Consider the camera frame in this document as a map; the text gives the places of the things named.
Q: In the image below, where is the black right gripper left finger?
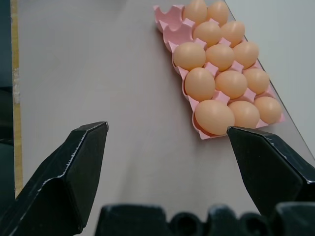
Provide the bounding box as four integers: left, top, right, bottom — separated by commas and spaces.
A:
0, 121, 110, 236

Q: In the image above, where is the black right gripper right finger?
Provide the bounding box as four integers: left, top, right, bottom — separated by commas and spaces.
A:
226, 125, 315, 218

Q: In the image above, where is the brown egg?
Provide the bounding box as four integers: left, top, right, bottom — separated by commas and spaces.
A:
184, 0, 208, 26
227, 100, 260, 129
195, 99, 236, 136
220, 20, 246, 48
173, 42, 206, 71
193, 21, 221, 48
253, 96, 283, 124
243, 68, 270, 95
205, 44, 235, 72
184, 67, 216, 102
215, 70, 248, 100
206, 0, 230, 27
232, 41, 260, 70

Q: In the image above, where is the pink egg tray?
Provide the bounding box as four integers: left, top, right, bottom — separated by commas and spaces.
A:
153, 4, 286, 141

